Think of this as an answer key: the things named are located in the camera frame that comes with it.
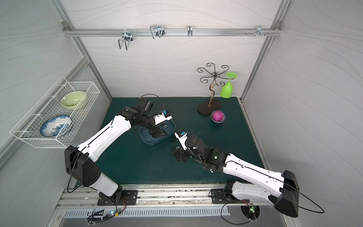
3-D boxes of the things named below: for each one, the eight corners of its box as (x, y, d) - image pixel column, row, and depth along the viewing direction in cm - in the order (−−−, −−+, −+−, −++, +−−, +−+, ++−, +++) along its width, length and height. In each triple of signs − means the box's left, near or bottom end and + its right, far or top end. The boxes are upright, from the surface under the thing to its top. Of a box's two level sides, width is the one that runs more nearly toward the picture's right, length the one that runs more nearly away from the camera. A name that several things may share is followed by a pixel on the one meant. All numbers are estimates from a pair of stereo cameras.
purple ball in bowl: (217, 127, 105) (219, 121, 99) (208, 119, 109) (209, 113, 104) (226, 119, 109) (228, 114, 104) (216, 112, 114) (218, 107, 109)
